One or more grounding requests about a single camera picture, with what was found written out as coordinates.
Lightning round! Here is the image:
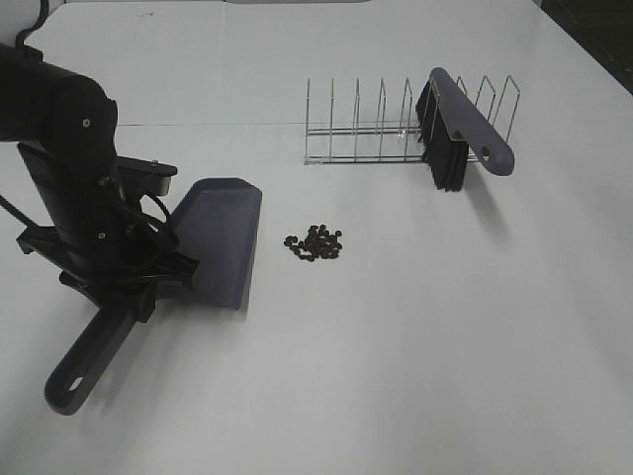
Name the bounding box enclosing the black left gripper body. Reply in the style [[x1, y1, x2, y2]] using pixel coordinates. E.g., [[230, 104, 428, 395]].
[[17, 226, 198, 323]]

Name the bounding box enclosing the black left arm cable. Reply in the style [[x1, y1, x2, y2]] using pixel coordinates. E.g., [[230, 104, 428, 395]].
[[0, 0, 182, 288]]

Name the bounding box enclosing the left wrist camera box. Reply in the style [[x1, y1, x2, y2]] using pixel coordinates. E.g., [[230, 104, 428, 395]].
[[116, 156, 178, 197]]

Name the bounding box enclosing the purple plastic dustpan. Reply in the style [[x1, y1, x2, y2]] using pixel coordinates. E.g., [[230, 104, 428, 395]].
[[45, 178, 262, 416]]

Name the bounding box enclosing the purple hand brush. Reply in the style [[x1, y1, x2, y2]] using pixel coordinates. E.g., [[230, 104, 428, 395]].
[[415, 67, 515, 192]]

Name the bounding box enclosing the pile of coffee beans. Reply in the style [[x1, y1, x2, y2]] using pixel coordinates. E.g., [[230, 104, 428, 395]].
[[283, 224, 343, 262]]

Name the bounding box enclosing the wire dish rack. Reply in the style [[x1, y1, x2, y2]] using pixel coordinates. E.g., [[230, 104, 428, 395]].
[[303, 75, 521, 164]]

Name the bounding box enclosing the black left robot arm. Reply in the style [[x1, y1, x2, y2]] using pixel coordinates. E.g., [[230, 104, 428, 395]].
[[1, 46, 197, 322]]

